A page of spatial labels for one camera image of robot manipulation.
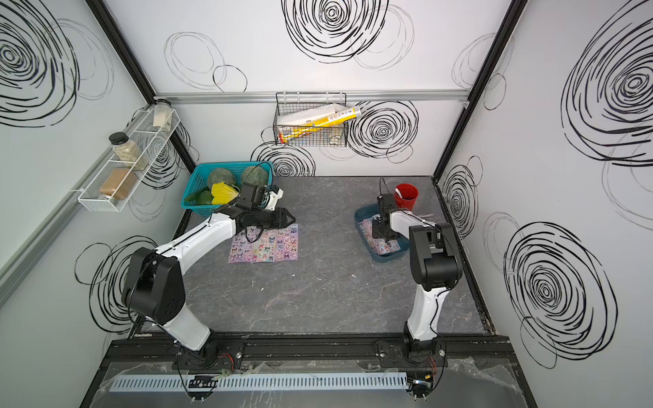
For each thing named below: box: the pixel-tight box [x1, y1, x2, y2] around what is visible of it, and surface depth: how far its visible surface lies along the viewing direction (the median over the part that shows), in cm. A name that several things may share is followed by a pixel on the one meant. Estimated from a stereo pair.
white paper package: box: [276, 103, 348, 127], surface depth 90 cm
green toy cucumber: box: [183, 189, 215, 205], surface depth 105 cm
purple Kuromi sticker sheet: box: [227, 225, 255, 265], surface depth 96 cm
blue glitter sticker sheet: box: [274, 223, 299, 263], surface depth 99 cm
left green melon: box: [207, 167, 238, 190], surface depth 108 cm
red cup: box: [394, 183, 419, 210], surface depth 104 cm
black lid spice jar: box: [108, 131, 148, 170], surface depth 72 cm
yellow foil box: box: [278, 106, 363, 144], surface depth 86 cm
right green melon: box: [241, 165, 268, 187], surface depth 109 cm
